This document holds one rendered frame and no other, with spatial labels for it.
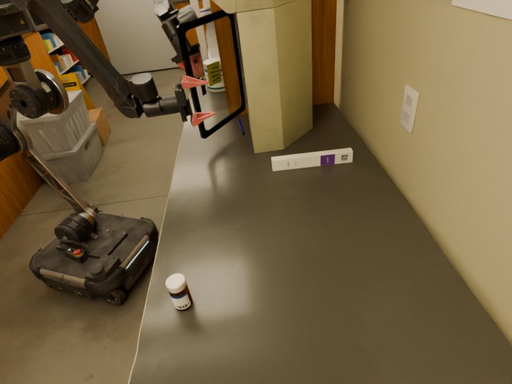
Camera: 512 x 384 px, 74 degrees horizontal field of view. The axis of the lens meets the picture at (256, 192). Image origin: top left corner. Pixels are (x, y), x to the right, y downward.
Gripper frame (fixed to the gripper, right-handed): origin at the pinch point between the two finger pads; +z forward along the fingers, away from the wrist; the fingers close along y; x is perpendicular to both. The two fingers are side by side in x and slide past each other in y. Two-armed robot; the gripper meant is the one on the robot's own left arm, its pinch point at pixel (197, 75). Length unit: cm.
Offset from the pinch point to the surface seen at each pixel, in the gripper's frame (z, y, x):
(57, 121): -26, 195, -32
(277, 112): 23.7, -23.8, -1.5
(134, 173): 41, 194, -61
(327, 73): 25, -23, -47
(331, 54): 18, -28, -48
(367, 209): 54, -52, 20
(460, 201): 52, -76, 23
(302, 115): 31.0, -23.7, -15.1
